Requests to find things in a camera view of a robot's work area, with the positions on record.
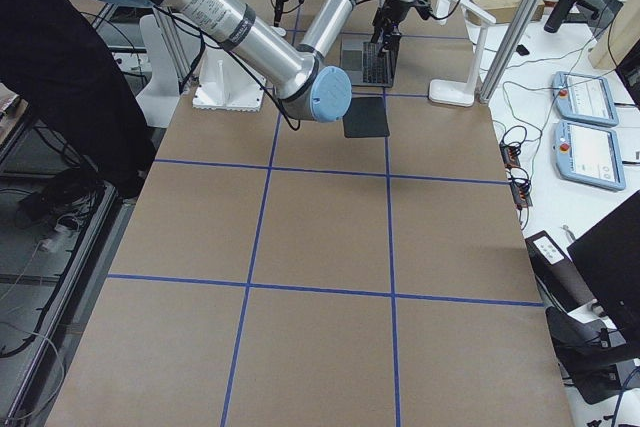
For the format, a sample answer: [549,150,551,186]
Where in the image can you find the teach pendant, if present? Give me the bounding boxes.
[553,120,626,192]
[551,71,619,127]

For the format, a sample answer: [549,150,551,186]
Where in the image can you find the aluminium frame post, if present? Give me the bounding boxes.
[478,0,540,104]

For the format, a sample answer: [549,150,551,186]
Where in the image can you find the upper teach pendant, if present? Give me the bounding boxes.
[551,71,619,127]

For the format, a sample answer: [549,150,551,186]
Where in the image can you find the black mouse pad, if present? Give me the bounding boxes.
[342,96,390,138]

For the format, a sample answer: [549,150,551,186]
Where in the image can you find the lower teach pendant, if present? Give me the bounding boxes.
[553,120,626,192]

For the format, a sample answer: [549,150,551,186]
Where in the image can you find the black bottle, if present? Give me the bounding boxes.
[544,0,578,33]

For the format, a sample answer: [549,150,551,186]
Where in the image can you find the black monitor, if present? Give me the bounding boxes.
[569,193,639,340]

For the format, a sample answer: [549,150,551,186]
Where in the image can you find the person in black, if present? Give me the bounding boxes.
[1,0,156,199]

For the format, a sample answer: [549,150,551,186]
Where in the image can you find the grey laptop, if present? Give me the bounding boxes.
[340,29,402,88]

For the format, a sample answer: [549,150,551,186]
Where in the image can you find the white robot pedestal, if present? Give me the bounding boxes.
[193,40,264,112]

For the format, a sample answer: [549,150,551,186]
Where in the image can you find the cardboard box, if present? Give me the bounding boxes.
[466,0,545,25]

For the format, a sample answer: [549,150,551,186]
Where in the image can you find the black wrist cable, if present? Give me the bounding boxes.
[149,0,451,132]

